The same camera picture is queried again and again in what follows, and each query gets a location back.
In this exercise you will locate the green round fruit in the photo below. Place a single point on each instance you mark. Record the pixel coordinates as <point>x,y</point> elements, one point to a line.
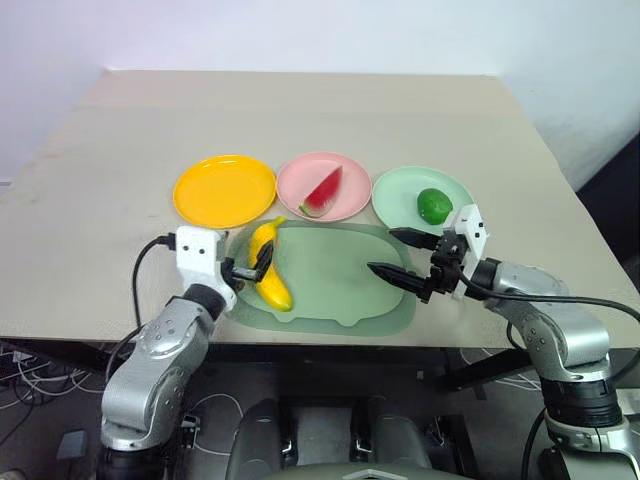
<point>434,204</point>

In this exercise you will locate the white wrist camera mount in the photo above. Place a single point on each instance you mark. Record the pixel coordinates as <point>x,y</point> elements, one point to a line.
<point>197,252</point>
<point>472,232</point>

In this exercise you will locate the red watermelon slice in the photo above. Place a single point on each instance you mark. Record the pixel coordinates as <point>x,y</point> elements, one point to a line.
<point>325,192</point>

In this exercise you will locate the pink round plate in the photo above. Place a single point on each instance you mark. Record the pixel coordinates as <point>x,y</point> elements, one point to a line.
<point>305,182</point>

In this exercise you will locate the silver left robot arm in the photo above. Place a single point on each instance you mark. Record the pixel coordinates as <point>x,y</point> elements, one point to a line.
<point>150,370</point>

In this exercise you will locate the pale green round plate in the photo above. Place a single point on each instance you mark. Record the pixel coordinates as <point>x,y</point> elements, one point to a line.
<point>400,197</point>

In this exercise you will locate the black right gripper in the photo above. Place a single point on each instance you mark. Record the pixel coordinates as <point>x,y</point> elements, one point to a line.
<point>445,267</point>

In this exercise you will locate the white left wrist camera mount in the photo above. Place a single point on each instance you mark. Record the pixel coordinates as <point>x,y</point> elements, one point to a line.
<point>197,252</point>

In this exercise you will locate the yellow banana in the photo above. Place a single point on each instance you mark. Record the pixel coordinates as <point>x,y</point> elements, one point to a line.
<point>275,292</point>

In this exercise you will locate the dark rounded grey shape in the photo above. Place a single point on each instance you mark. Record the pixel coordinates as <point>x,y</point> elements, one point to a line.
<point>260,440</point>
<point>402,440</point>

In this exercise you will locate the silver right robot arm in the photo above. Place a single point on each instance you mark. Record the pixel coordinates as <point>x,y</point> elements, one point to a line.
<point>560,340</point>

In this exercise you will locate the black table frame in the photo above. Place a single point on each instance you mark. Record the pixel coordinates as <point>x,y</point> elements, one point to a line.
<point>350,360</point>

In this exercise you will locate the yellow round plate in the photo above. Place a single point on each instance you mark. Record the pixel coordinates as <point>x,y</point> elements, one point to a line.
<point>220,192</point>

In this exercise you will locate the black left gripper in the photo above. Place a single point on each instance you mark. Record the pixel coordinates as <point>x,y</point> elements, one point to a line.
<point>231,275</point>

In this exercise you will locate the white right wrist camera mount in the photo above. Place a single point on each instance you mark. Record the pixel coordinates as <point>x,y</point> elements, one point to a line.
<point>472,232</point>

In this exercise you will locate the green silicone mat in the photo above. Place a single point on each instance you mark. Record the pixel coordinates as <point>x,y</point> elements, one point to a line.
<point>340,280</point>

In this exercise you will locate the small grey floor box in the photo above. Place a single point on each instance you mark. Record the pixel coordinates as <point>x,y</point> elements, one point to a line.
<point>71,446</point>

